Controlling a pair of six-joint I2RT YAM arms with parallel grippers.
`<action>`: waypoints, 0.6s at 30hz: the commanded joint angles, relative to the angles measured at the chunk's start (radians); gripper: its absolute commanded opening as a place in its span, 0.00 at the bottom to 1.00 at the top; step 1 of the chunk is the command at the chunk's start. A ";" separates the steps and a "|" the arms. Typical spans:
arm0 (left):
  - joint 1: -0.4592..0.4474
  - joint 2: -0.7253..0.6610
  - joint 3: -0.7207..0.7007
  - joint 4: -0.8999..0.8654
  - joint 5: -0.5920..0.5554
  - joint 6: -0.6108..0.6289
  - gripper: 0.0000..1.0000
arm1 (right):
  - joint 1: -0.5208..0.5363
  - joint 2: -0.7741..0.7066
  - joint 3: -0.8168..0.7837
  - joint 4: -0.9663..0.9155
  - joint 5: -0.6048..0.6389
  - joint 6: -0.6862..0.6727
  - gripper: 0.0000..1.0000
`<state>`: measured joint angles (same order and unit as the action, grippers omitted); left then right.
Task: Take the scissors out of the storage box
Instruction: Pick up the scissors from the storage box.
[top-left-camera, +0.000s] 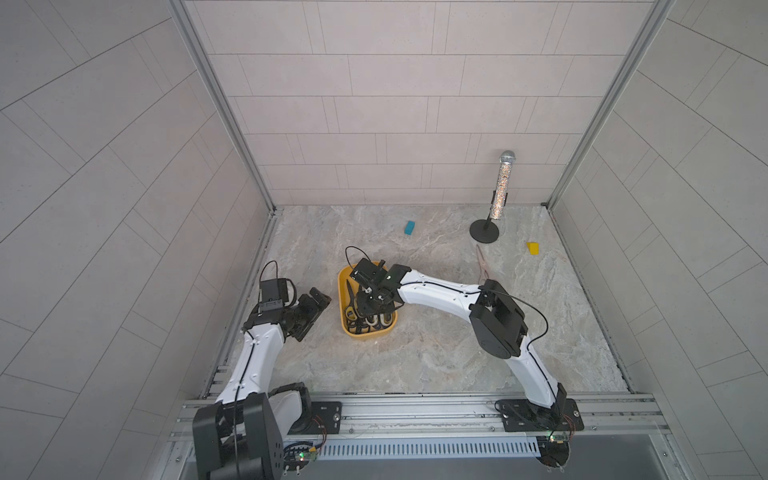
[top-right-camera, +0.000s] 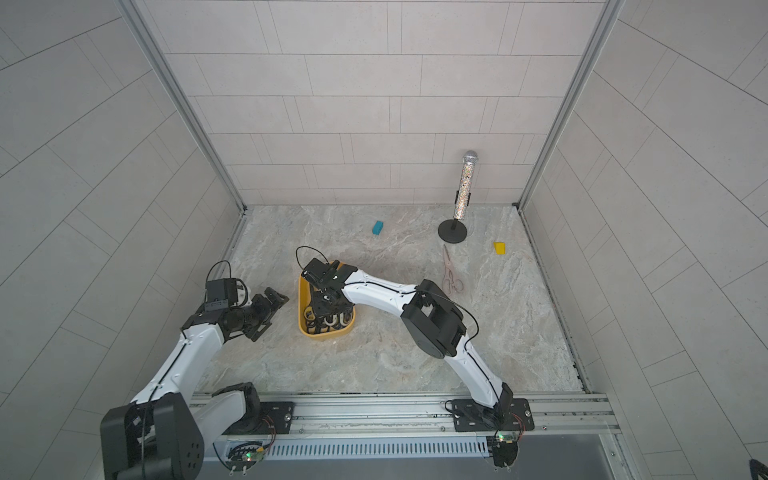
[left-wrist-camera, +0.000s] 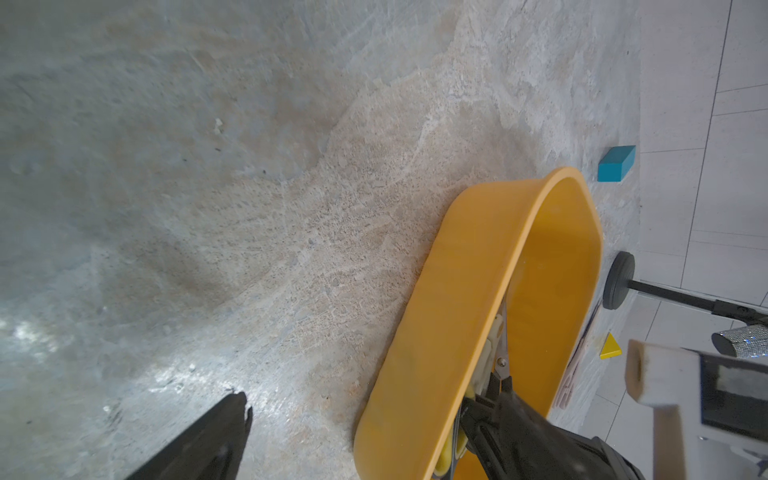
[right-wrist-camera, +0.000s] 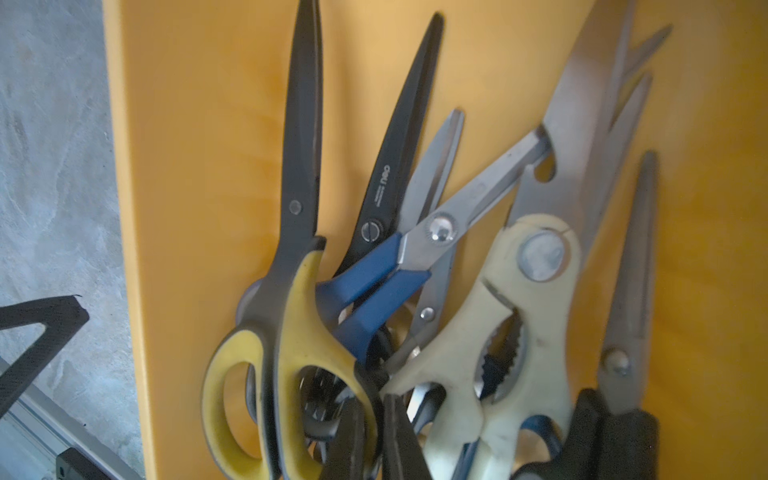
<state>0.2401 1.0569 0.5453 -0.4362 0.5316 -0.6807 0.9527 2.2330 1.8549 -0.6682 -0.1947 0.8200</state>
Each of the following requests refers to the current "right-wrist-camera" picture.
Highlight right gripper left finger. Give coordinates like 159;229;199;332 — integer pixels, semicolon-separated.
319;398;366;480

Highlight blue handled scissors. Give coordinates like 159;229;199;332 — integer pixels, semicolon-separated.
316;126;550;362

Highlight small grey scissors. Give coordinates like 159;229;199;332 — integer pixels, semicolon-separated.
383;109;464;375

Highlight black handled silver scissors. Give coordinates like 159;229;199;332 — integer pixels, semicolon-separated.
513;150;659;479

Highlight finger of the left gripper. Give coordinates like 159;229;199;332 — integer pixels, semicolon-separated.
1;295;90;416

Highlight yellow black handled scissors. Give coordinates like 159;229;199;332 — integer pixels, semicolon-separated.
201;1;382;479

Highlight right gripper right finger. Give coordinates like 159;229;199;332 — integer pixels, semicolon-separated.
382;394;432;480

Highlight yellow plastic storage box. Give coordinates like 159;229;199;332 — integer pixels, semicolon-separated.
104;1;767;479

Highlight black deli scissors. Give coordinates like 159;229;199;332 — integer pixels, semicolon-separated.
335;12;444;275

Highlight aluminium rail frame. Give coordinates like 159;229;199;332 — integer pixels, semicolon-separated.
2;384;142;479

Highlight black handled steel scissors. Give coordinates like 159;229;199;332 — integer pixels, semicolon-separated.
579;24;673;258

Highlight cream handled kitchen scissors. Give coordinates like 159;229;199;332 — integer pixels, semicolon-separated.
386;1;635;479

